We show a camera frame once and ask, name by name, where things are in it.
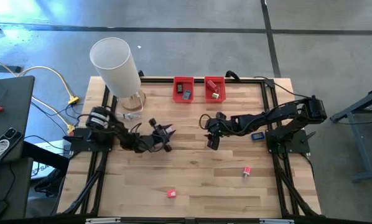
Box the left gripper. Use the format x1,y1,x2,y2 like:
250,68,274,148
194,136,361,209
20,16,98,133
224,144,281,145
138,117,177,154

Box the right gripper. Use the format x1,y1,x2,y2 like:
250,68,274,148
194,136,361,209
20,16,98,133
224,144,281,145
203,111,238,151

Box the red plastic mesh basket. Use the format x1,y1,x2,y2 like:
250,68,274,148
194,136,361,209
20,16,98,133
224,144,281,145
203,76,226,103
172,76,195,103

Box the wooden lamp base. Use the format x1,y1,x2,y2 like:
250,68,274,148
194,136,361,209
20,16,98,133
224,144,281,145
117,89,147,111

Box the white cylindrical lamp shade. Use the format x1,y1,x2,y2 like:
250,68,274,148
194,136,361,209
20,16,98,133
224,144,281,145
89,37,142,99

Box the white printed box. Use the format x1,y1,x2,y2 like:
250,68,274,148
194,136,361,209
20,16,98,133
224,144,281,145
32,139,65,181

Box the blue grey metal table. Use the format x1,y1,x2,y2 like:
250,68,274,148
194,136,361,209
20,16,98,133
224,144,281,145
330,85,372,183

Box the dark grey side table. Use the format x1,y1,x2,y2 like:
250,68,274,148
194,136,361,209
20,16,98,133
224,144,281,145
0,76,35,162

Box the smartphone in clear case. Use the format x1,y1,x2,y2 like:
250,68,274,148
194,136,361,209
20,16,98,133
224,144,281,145
0,128,22,166

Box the black side desk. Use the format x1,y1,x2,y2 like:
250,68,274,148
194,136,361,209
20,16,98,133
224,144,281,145
0,141,70,220

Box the black flat floor bar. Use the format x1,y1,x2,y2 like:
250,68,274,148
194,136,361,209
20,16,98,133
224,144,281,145
0,64,22,74

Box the clear white lamp cable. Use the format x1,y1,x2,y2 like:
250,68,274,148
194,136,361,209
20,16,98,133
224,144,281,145
114,91,143,125

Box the large black cable connector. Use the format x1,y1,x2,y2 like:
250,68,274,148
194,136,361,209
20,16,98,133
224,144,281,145
225,70,241,82

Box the black aluminium table frame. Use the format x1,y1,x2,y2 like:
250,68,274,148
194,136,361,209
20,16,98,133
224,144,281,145
60,76,322,218

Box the black power cable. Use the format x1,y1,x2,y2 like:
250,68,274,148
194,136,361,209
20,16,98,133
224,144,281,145
254,76,313,100

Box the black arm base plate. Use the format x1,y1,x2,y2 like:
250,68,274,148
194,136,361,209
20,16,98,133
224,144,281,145
265,129,311,155
69,127,115,153

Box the yellow extension cable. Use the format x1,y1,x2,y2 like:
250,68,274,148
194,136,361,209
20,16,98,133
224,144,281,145
16,65,80,105
0,52,75,135

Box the grey metal bracket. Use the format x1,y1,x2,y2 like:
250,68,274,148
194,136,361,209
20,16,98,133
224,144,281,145
85,217,121,224
259,218,295,224

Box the black cable bundle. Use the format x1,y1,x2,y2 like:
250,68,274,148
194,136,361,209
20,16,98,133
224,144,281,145
33,169,65,198

